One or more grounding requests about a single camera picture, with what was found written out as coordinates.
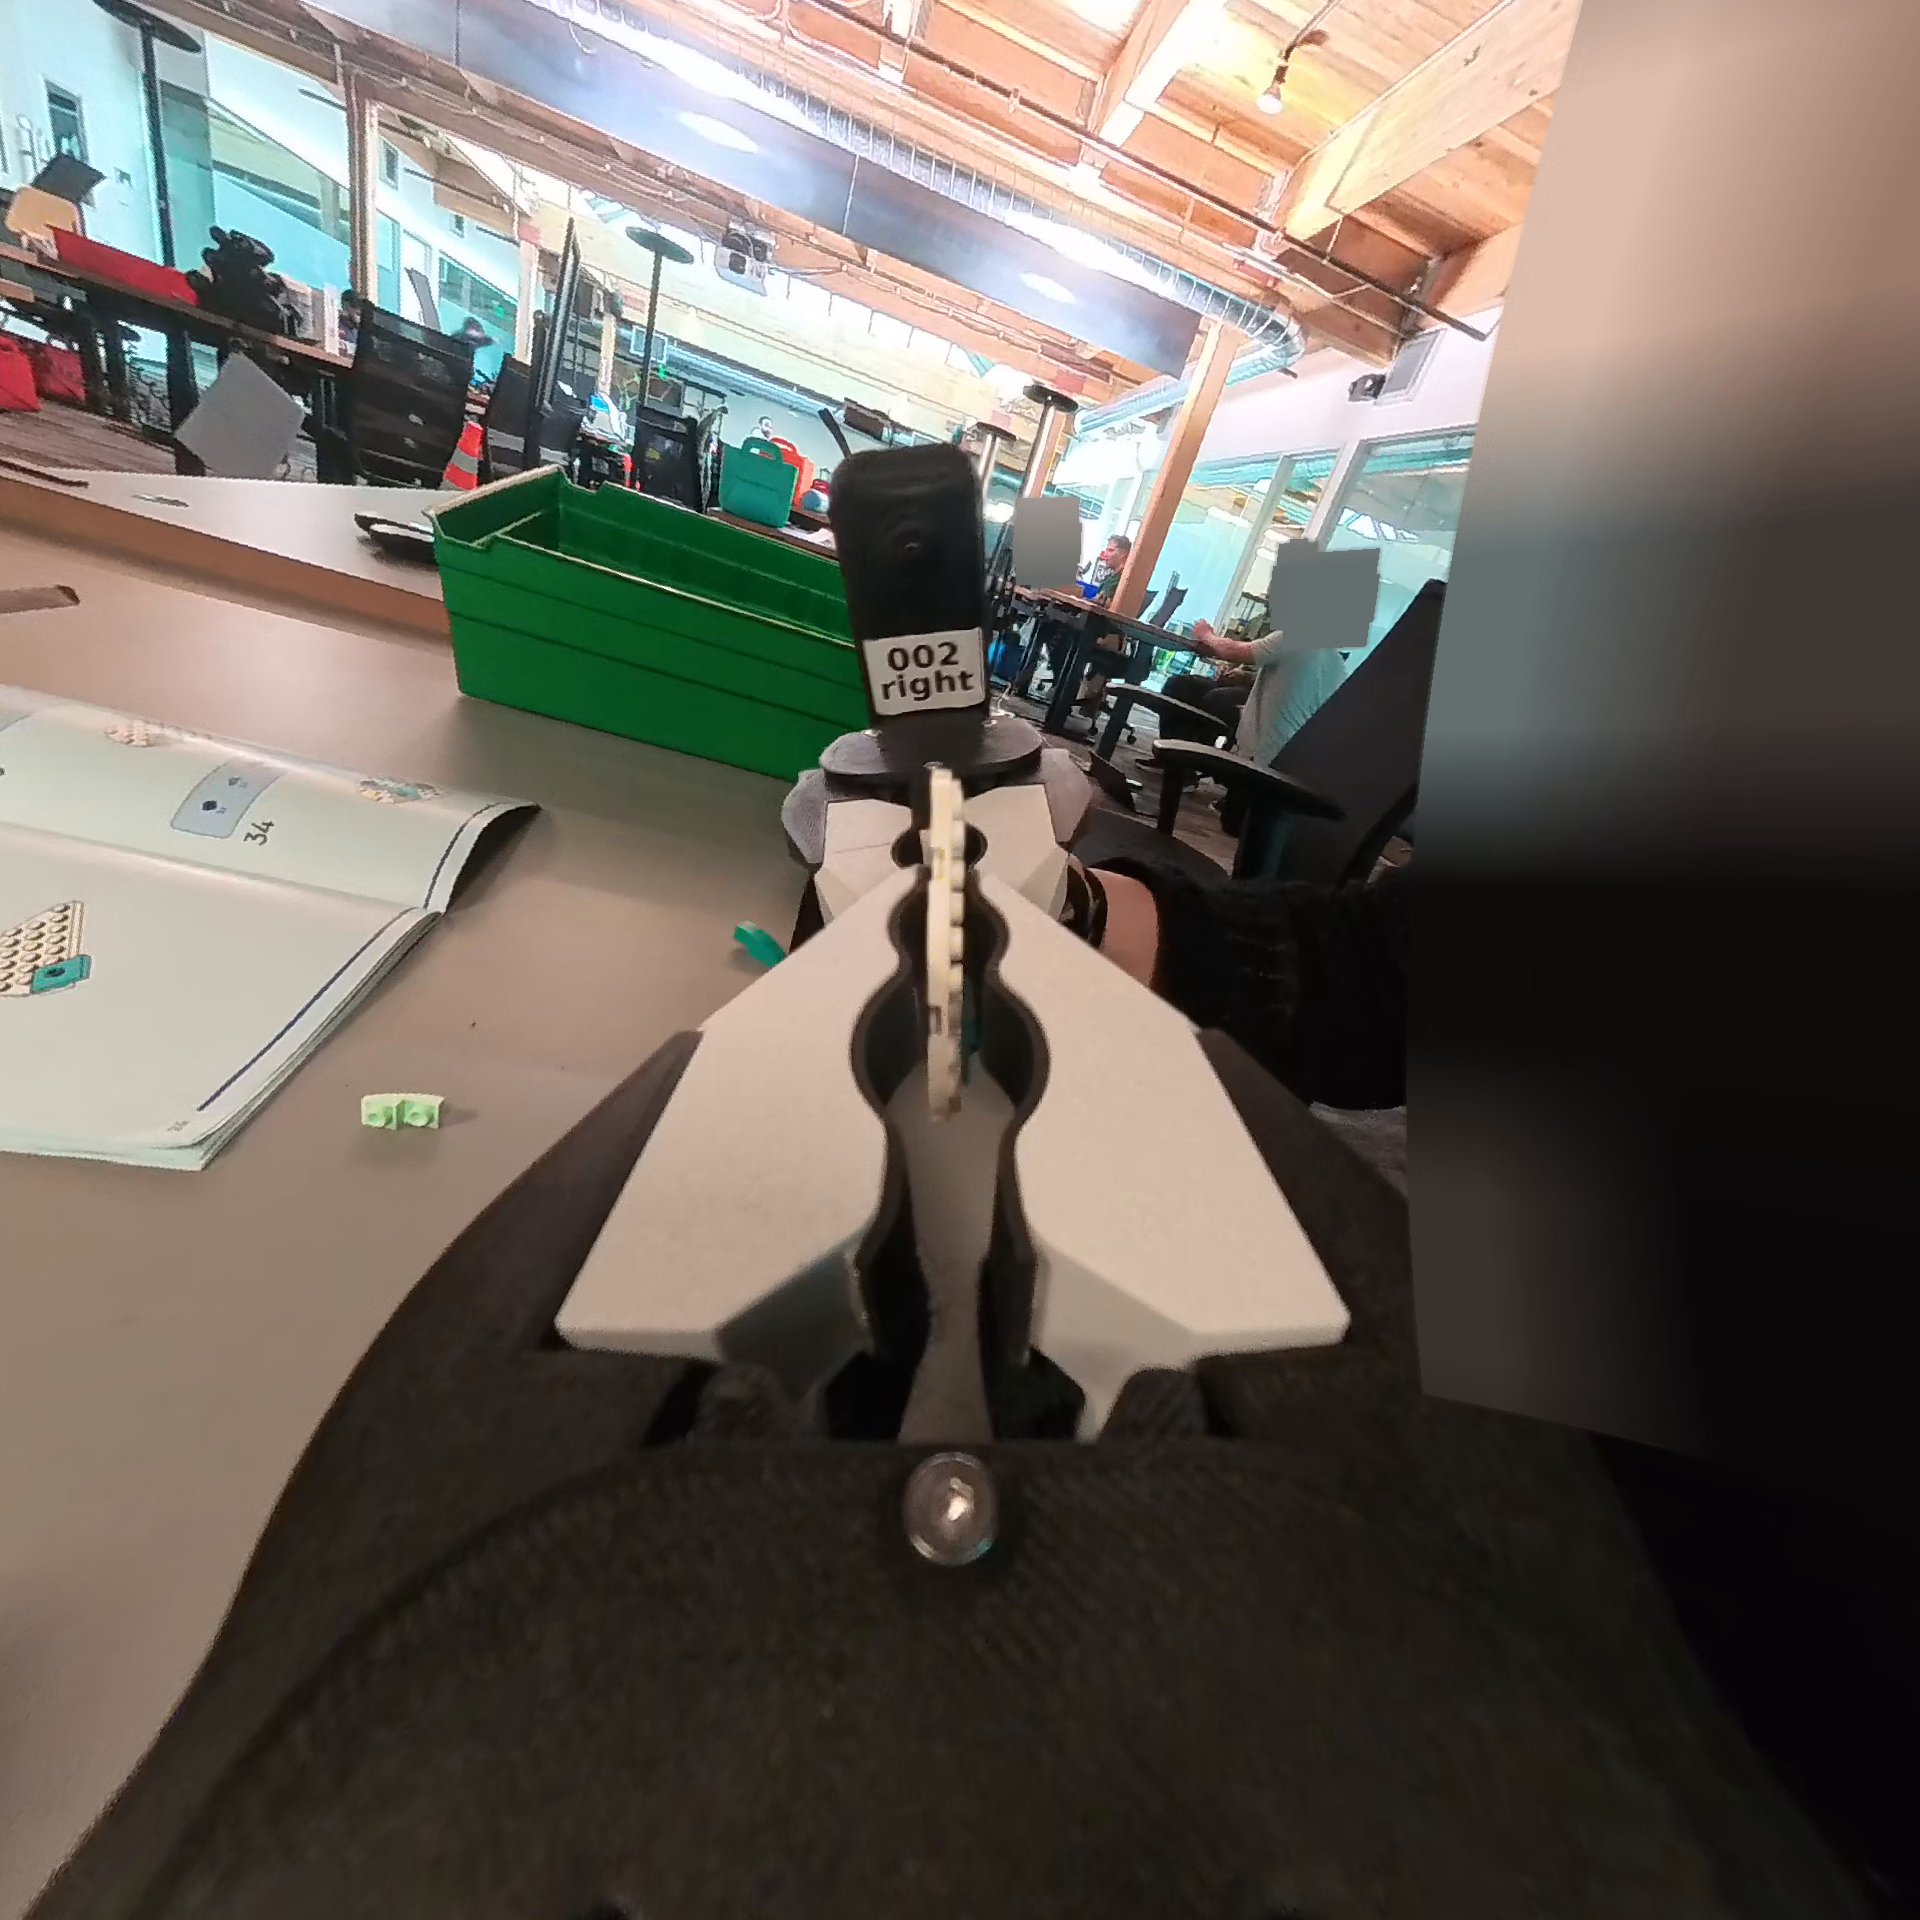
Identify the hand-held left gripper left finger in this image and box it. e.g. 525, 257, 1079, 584
551, 865, 940, 1360

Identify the black robot figure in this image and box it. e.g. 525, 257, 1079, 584
191, 223, 305, 345

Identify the black office chair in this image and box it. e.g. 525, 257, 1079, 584
342, 298, 479, 491

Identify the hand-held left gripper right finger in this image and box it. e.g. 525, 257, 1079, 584
966, 862, 1356, 1441

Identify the light blue instruction booklet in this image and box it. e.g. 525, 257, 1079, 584
0, 680, 542, 1174

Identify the white half-round lego plate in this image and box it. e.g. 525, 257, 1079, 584
918, 760, 982, 1123

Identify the wooden-edged neighbouring table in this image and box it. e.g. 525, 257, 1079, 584
0, 461, 454, 639

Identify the green tote bag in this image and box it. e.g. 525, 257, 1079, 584
717, 434, 823, 530

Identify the black floor lamp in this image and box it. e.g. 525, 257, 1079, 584
621, 223, 697, 418

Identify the green plastic bin stack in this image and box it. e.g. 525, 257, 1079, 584
424, 461, 874, 784

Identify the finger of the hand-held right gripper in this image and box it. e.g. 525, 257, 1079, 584
960, 777, 1079, 943
816, 799, 944, 939

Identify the person's right forearm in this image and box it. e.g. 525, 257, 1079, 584
1084, 856, 1414, 1115

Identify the dark high-back office chair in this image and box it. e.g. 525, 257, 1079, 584
1100, 574, 1454, 889

